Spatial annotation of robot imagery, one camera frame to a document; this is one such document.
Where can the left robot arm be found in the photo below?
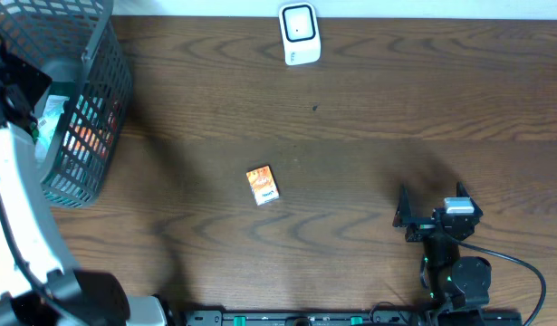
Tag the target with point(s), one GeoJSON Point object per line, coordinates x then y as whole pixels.
{"type": "Point", "coordinates": [41, 283]}

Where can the white barcode scanner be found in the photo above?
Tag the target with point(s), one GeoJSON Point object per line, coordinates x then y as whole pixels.
{"type": "Point", "coordinates": [300, 33]}

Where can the mint green wipes packet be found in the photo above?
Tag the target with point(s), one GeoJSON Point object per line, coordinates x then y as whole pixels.
{"type": "Point", "coordinates": [47, 124]}

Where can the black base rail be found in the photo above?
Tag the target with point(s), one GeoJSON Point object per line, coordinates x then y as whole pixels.
{"type": "Point", "coordinates": [386, 316]}

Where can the grey plastic mesh basket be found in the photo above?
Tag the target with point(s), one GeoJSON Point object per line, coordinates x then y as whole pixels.
{"type": "Point", "coordinates": [73, 42]}

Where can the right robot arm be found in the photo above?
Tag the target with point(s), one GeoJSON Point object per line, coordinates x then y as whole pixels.
{"type": "Point", "coordinates": [458, 284]}

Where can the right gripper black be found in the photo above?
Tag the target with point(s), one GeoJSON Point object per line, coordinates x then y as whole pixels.
{"type": "Point", "coordinates": [404, 215]}

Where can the orange tissue pack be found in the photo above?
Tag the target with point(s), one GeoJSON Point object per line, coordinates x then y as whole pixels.
{"type": "Point", "coordinates": [262, 184]}

